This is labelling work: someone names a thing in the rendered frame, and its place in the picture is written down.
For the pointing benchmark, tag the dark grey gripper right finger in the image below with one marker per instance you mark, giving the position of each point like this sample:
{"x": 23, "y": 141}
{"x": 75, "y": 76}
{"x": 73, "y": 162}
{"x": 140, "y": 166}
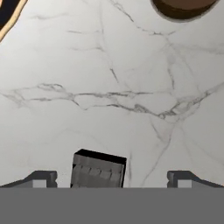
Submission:
{"x": 182, "y": 178}

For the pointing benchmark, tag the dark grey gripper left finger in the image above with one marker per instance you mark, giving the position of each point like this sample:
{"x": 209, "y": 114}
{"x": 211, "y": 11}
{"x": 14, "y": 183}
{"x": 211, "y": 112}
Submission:
{"x": 43, "y": 178}

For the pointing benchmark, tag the black plate with tan rim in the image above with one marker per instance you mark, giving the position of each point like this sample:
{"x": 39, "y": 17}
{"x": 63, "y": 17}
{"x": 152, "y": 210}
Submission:
{"x": 7, "y": 13}

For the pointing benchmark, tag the brown round plate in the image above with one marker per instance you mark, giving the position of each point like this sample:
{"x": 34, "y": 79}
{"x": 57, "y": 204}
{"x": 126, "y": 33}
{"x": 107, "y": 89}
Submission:
{"x": 183, "y": 8}

